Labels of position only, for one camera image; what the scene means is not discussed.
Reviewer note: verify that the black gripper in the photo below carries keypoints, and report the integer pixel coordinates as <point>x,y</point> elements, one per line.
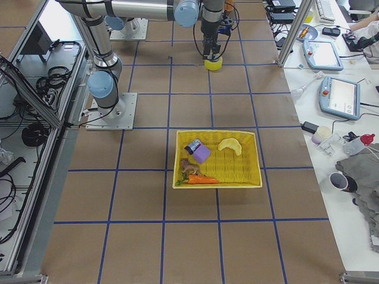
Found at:
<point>209,30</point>

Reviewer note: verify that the yellow tape roll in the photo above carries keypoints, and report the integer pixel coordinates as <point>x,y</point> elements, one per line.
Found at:
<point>213,65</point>

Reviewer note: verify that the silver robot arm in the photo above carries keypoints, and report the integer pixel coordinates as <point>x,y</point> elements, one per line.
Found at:
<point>211,14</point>
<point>93,16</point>

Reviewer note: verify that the yellow toy croissant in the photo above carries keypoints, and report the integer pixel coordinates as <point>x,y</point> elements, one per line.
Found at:
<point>230,143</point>

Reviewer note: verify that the small silver can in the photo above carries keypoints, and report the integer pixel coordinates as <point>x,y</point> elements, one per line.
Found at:
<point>192,146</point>

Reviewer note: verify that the purple foam block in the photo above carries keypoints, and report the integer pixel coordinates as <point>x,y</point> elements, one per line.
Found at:
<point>201,154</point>

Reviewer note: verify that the brass cylinder part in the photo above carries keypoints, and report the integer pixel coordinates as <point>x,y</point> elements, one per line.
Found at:
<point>304,32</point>

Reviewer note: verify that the yellow woven basket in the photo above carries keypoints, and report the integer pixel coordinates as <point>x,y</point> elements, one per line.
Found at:
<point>229,169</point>

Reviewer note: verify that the blue plate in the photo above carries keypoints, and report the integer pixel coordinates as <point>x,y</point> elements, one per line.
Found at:
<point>311,35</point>

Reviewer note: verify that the far teach pendant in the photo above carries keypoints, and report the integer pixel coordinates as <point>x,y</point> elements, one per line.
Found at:
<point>322,55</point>

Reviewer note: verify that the teach pendant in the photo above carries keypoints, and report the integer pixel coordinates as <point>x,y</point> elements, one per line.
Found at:
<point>340,97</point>
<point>322,55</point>

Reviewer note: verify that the black power adapter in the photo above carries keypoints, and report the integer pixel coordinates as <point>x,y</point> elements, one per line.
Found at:
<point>309,127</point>

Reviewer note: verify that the orange toy carrot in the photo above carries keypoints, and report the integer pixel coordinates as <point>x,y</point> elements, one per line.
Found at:
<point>196,180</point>

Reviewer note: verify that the near teach pendant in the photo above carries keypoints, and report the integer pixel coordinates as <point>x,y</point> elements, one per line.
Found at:
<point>340,97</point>

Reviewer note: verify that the lavender white cup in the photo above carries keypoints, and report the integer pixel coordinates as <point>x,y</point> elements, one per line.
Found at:
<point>321,134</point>

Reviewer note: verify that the clear bottle red cap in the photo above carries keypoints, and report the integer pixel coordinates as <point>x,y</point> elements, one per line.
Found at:
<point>357,145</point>

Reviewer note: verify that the black white mug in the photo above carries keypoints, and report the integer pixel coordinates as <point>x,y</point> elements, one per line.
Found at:
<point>343,182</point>

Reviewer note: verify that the grey cloth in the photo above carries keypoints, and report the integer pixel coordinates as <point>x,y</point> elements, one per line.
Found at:
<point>363,169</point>

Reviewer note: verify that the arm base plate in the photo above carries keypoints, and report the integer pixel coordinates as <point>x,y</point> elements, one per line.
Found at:
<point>128,29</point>
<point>121,117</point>

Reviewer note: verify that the aluminium frame post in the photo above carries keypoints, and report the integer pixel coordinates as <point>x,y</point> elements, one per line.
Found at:
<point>300,17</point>

